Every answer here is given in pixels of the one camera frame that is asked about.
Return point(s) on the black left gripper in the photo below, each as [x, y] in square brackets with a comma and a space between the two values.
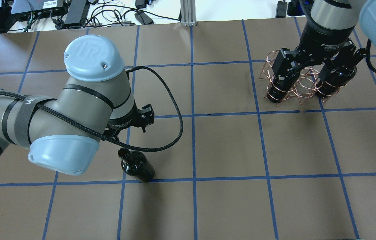
[123, 121]

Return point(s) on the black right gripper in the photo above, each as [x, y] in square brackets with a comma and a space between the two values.
[319, 40]

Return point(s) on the dark glass wine bottle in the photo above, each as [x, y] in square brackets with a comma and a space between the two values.
[135, 164]

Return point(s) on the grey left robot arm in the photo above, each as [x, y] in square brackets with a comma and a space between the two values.
[63, 134]

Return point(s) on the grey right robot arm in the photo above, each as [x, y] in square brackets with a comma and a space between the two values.
[328, 27]

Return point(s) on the dark wine bottle in basket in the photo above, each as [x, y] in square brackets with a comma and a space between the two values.
[280, 88]

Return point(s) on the black power adapter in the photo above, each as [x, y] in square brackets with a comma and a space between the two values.
[143, 18]

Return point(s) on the copper wire wine basket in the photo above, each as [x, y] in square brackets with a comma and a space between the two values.
[305, 86]

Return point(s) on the aluminium frame post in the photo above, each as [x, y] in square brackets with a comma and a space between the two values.
[188, 13]

